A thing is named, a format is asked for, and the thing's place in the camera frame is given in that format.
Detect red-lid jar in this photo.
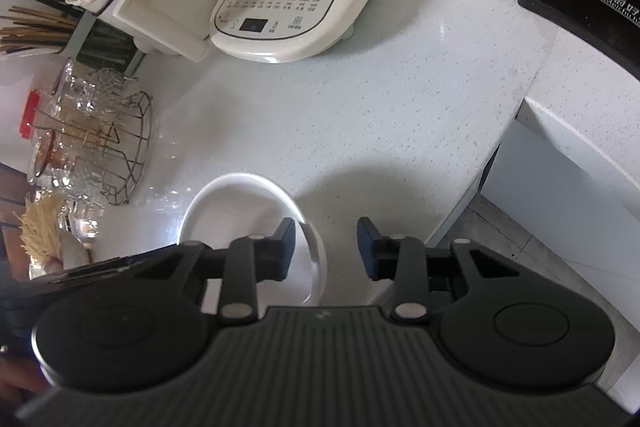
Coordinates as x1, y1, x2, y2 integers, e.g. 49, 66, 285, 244
19, 89, 57, 144

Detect white cabinet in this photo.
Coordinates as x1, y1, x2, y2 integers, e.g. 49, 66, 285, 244
479, 97, 640, 299

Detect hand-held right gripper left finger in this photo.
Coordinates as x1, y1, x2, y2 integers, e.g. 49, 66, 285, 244
160, 217, 297, 327

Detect bundle of chopsticks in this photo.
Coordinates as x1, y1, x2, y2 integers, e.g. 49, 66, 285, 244
0, 0, 82, 58

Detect person's left hand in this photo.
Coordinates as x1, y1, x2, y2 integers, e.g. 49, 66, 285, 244
0, 356, 49, 396

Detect green chopstick holder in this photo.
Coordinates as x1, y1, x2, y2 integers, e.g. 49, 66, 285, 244
64, 13, 139, 76

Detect wire cup rack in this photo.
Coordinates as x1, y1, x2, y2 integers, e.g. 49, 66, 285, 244
35, 91, 154, 208

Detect wire rack of glass cups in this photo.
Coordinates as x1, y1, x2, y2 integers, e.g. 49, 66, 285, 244
26, 58, 140, 208

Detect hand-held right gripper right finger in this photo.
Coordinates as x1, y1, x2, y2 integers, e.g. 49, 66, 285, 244
357, 216, 532, 326

